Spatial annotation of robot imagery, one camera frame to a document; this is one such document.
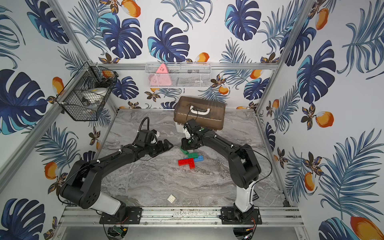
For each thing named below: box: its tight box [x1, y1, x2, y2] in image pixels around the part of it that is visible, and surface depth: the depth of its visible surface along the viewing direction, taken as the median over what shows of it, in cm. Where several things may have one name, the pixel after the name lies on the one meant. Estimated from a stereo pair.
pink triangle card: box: [149, 63, 172, 86], surface depth 92 cm
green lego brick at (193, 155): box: [187, 152, 199, 159], surface depth 94 cm
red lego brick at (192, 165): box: [189, 160, 196, 169], surface depth 90 cm
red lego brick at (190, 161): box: [178, 158, 196, 169], surface depth 92 cm
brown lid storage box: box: [173, 96, 226, 133], surface depth 95 cm
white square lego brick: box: [167, 194, 176, 204], surface depth 80 cm
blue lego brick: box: [194, 155, 204, 163], surface depth 95 cm
